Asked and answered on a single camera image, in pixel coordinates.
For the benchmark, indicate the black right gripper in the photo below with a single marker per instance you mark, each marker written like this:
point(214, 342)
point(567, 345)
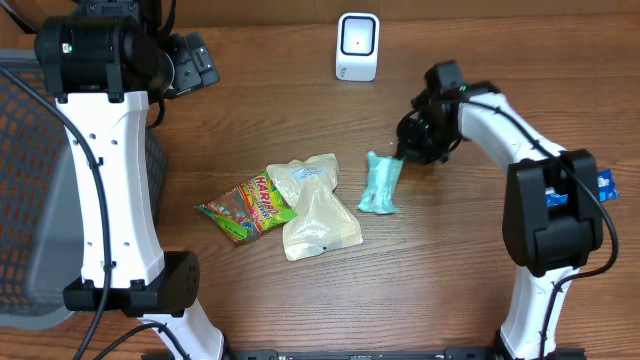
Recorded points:
point(409, 150)

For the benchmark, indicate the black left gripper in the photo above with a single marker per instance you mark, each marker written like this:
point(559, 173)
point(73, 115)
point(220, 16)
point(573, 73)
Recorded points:
point(195, 62)

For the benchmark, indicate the light teal snack packet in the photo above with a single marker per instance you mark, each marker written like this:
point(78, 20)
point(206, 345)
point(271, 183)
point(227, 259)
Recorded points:
point(382, 178)

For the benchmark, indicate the beige paper pouch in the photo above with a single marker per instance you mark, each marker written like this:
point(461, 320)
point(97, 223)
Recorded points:
point(322, 222)

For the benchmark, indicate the Haribo gummy worms bag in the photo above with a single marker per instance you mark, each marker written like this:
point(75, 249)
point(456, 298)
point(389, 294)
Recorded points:
point(250, 209)

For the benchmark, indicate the blue snack bar wrapper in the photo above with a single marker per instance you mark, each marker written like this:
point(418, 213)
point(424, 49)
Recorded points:
point(606, 185)

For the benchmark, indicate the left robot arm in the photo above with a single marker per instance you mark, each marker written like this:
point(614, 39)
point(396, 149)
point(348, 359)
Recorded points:
point(105, 65)

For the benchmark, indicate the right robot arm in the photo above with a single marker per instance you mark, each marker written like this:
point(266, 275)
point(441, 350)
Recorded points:
point(554, 227)

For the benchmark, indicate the white barcode scanner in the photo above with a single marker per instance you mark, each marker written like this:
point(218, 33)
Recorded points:
point(358, 36)

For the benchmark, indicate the grey plastic mesh basket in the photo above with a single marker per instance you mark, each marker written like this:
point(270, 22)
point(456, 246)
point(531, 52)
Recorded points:
point(53, 232)

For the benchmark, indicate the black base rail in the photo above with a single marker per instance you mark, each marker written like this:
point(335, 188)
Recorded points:
point(452, 353)

